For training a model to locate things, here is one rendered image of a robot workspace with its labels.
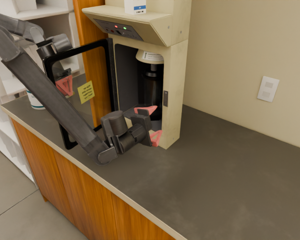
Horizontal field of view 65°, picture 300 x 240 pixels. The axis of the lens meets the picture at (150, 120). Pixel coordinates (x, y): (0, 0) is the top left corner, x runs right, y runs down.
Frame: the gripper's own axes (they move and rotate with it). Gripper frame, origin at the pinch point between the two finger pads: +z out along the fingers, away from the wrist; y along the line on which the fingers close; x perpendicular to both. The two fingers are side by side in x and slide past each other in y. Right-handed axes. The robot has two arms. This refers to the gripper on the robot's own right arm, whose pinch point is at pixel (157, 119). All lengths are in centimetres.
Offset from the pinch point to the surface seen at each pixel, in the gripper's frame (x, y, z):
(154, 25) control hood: -5.6, 30.8, 1.5
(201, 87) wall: 14, -7, 55
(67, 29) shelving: 125, 40, 52
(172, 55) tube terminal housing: -2.2, 19.7, 12.4
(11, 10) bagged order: 121, 57, 14
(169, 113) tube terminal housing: 4.7, -3.6, 12.9
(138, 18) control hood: -1.4, 33.8, 0.0
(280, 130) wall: -26, -29, 56
